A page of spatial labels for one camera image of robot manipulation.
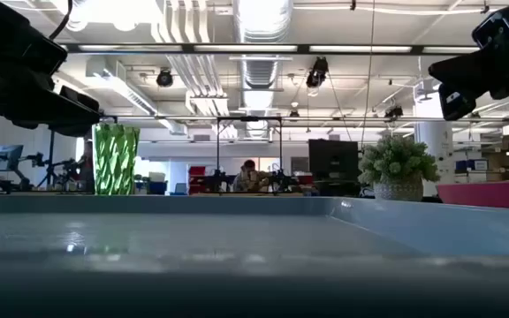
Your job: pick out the blue-grey plastic tray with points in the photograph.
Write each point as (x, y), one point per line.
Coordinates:
(192, 234)

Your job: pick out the blue shelf bins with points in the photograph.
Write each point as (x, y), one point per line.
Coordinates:
(464, 165)

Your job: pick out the red storage bins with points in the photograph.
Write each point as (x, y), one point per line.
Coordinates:
(197, 171)

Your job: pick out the monitor with light screen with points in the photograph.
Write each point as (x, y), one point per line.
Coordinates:
(7, 156)

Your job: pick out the silver ventilation duct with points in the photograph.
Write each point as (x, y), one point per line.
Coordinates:
(261, 70)

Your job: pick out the white box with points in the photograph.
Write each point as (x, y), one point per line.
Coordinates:
(157, 176)

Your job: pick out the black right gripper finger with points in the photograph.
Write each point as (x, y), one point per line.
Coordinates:
(455, 103)
(466, 73)

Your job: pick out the green faceted glass cup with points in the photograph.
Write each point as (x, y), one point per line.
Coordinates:
(115, 159)

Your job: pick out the blue storage bin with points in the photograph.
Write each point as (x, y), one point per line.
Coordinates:
(157, 187)

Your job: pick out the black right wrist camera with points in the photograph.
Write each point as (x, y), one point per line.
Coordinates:
(494, 30)

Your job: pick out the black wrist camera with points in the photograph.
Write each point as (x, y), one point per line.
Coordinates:
(494, 30)
(16, 40)

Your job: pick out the person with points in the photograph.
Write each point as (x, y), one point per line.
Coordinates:
(249, 176)
(87, 168)

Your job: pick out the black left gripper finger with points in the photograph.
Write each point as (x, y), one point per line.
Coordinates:
(78, 103)
(60, 123)

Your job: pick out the pink round plate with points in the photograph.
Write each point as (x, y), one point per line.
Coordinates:
(493, 194)

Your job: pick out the black overhead light bar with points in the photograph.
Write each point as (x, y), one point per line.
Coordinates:
(188, 48)

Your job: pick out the black ceiling fixture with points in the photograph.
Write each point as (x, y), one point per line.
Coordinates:
(393, 112)
(317, 75)
(164, 79)

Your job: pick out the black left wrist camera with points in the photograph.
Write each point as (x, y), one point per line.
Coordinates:
(16, 40)

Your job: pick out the black monitor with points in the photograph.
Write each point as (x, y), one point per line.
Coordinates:
(333, 159)

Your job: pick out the small green potted plant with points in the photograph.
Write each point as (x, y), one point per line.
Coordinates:
(396, 163)

